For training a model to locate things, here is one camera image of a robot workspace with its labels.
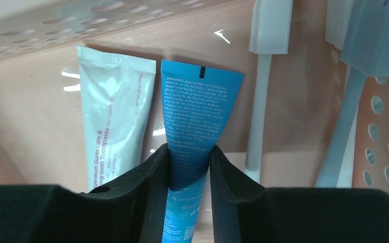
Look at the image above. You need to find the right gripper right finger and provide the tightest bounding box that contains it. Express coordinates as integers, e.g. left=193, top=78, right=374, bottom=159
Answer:
left=210, top=146, right=389, bottom=242

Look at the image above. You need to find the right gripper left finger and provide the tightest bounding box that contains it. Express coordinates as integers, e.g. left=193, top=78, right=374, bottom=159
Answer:
left=0, top=144, right=170, bottom=242

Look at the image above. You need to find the white red-capped toothpaste tube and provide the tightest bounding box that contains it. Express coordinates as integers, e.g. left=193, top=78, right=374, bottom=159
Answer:
left=77, top=46, right=157, bottom=190

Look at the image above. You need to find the blue toothpaste tube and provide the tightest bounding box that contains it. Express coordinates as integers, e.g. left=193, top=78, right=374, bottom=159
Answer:
left=161, top=60, right=244, bottom=242

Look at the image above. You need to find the pink perforated plastic basket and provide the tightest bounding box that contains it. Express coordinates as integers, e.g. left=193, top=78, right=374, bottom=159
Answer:
left=0, top=0, right=389, bottom=243

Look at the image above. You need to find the white pink toothbrush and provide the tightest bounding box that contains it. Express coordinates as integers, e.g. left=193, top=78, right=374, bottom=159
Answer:
left=244, top=0, right=293, bottom=183

